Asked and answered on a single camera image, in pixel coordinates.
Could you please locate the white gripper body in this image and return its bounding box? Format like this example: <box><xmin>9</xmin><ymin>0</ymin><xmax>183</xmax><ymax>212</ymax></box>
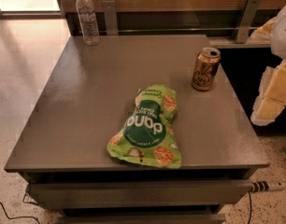
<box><xmin>271</xmin><ymin>5</ymin><xmax>286</xmax><ymax>60</ymax></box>

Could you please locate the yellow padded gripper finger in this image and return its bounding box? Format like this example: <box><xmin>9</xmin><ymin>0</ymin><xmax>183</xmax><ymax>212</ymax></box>
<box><xmin>250</xmin><ymin>60</ymin><xmax>286</xmax><ymax>126</ymax></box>

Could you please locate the green rice chip bag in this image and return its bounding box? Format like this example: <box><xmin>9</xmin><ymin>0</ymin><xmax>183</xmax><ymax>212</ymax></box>
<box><xmin>107</xmin><ymin>84</ymin><xmax>181</xmax><ymax>169</ymax></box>

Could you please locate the clear plastic water bottle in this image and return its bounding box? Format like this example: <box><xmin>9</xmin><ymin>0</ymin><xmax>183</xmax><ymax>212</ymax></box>
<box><xmin>76</xmin><ymin>0</ymin><xmax>101</xmax><ymax>46</ymax></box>

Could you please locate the gold soda can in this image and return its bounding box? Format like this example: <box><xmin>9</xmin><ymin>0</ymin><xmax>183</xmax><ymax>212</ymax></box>
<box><xmin>192</xmin><ymin>47</ymin><xmax>221</xmax><ymax>91</ymax></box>

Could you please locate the upper grey drawer front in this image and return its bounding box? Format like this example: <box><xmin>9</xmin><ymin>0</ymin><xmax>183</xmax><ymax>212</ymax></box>
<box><xmin>29</xmin><ymin>180</ymin><xmax>251</xmax><ymax>209</ymax></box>

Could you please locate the grey drawer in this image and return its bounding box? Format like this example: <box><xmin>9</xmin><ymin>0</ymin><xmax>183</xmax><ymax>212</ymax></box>
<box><xmin>29</xmin><ymin>180</ymin><xmax>251</xmax><ymax>209</ymax></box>
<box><xmin>56</xmin><ymin>215</ymin><xmax>225</xmax><ymax>224</ymax></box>

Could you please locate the lower grey drawer front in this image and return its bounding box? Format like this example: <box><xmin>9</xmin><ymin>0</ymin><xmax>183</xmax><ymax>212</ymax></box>
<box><xmin>56</xmin><ymin>215</ymin><xmax>225</xmax><ymax>224</ymax></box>

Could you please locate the right metal bracket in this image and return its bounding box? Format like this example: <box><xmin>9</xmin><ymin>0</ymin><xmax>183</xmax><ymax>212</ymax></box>
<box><xmin>234</xmin><ymin>0</ymin><xmax>262</xmax><ymax>44</ymax></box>

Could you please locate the metal bracket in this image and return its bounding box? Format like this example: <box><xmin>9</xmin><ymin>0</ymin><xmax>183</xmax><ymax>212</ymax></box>
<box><xmin>234</xmin><ymin>0</ymin><xmax>262</xmax><ymax>44</ymax></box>
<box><xmin>102</xmin><ymin>0</ymin><xmax>119</xmax><ymax>35</ymax></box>

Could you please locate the horizontal metal rail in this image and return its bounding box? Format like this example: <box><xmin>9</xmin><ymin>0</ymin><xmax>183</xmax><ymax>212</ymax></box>
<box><xmin>99</xmin><ymin>26</ymin><xmax>259</xmax><ymax>34</ymax></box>

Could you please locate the striped cable connector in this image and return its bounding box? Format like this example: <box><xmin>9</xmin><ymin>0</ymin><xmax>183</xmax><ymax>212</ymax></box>
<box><xmin>250</xmin><ymin>181</ymin><xmax>286</xmax><ymax>193</ymax></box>

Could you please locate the thin black hanging cable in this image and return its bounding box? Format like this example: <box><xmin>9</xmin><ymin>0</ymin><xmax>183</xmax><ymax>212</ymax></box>
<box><xmin>247</xmin><ymin>191</ymin><xmax>253</xmax><ymax>224</ymax></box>

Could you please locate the left metal bracket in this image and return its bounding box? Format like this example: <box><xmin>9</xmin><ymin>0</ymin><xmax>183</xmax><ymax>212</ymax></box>
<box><xmin>102</xmin><ymin>0</ymin><xmax>119</xmax><ymax>35</ymax></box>

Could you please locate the black floor cable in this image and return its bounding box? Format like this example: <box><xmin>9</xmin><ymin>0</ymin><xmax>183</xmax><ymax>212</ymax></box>
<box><xmin>0</xmin><ymin>201</ymin><xmax>42</xmax><ymax>224</ymax></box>

